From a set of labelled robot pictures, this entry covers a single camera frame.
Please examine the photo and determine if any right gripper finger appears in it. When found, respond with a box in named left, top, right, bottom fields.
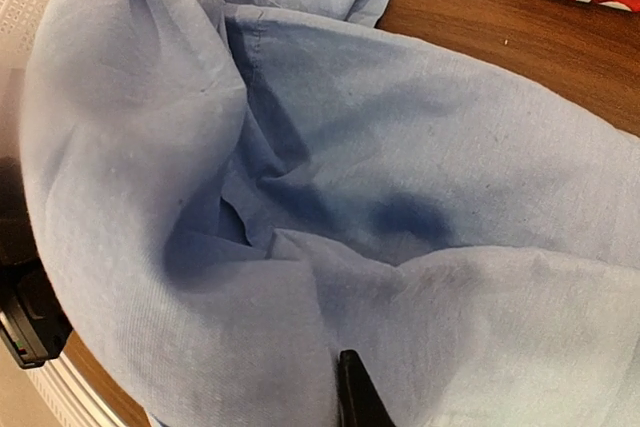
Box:
left=337, top=350, right=395, bottom=427

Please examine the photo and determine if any front aluminium rail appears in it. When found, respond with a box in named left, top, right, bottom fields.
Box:
left=25, top=354, right=126, bottom=427

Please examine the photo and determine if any light blue long sleeve shirt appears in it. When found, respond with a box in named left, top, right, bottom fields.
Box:
left=20, top=0, right=639, bottom=426

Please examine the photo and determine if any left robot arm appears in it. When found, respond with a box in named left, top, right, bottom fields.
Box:
left=1, top=157, right=72, bottom=369

